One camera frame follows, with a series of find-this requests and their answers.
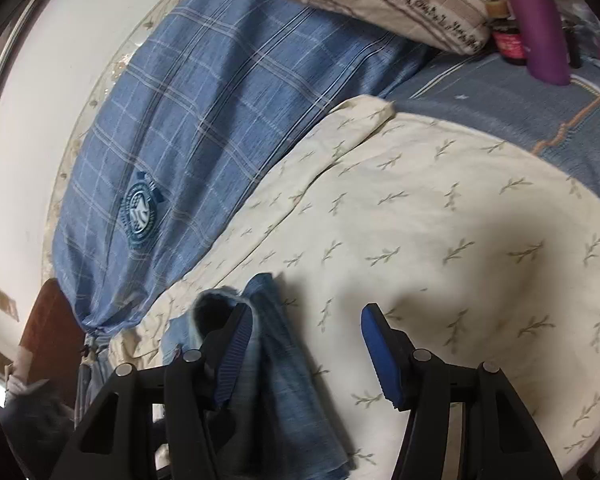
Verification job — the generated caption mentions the grey hanging cloth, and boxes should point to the grey hanging cloth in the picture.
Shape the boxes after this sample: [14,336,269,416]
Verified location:
[0,375,76,461]

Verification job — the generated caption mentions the grey patterned duvet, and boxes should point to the grey patterned duvet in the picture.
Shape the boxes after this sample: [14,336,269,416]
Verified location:
[380,50,600,196]

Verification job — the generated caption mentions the brown headboard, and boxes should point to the brown headboard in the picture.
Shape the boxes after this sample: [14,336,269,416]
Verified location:
[20,280,88,406]

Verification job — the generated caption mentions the purple tube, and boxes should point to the purple tube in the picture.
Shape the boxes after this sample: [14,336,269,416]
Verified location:
[490,0,572,86]

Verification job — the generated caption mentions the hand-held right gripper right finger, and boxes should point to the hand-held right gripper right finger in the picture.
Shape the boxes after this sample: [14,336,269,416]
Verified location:
[360,302,563,480]

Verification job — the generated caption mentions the blue denim pants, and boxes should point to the blue denim pants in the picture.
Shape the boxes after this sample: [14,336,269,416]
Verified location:
[160,272,356,480]

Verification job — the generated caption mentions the cream leaf-print blanket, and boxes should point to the cream leaf-print blanket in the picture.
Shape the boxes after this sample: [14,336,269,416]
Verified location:
[107,95,600,480]

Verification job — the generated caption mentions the beige striped quilted pillow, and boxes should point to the beige striped quilted pillow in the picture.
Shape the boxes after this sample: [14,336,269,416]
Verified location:
[265,0,506,56]

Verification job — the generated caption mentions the red-label dark bottle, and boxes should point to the red-label dark bottle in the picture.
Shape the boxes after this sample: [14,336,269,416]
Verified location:
[491,17,529,66]

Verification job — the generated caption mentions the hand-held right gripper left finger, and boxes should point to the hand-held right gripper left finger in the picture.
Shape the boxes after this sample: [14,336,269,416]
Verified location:
[52,302,256,480]

